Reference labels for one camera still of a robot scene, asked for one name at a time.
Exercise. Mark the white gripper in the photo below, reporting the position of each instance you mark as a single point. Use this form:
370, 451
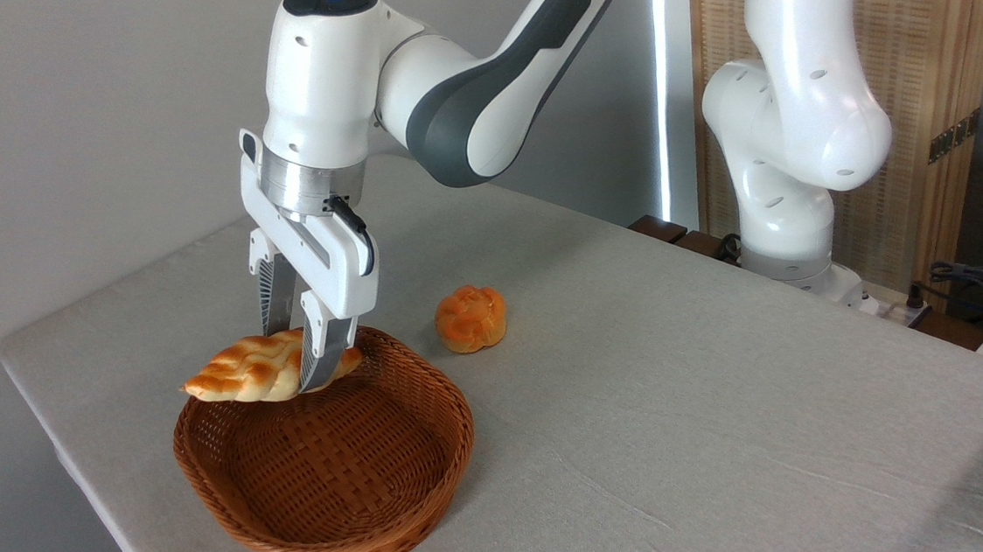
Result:
328, 258

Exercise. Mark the long braided bread loaf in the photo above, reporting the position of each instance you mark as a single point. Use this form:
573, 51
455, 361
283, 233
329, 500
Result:
244, 370

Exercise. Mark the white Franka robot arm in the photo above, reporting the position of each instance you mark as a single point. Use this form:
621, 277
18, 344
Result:
799, 111

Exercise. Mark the brown woven wicker basket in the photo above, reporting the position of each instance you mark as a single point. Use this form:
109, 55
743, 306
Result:
332, 473

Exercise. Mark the round orange bread bun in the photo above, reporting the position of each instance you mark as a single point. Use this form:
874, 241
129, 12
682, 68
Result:
470, 317

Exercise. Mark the dark brown wooden block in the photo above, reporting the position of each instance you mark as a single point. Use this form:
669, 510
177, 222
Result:
704, 244
658, 228

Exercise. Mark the grey tablecloth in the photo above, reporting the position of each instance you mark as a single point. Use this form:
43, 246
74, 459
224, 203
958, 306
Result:
732, 432

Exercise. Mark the metal screen hinge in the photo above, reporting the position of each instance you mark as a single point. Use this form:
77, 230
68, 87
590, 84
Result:
954, 136

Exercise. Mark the white window frame strip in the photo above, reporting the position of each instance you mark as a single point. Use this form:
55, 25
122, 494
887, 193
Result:
671, 78

